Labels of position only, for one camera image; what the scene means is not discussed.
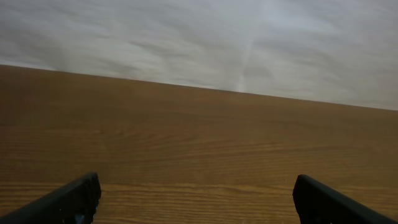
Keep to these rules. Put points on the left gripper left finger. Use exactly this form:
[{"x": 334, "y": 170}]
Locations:
[{"x": 71, "y": 202}]

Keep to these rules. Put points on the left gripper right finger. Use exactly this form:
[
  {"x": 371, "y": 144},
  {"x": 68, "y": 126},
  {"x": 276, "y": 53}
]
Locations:
[{"x": 323, "y": 205}]

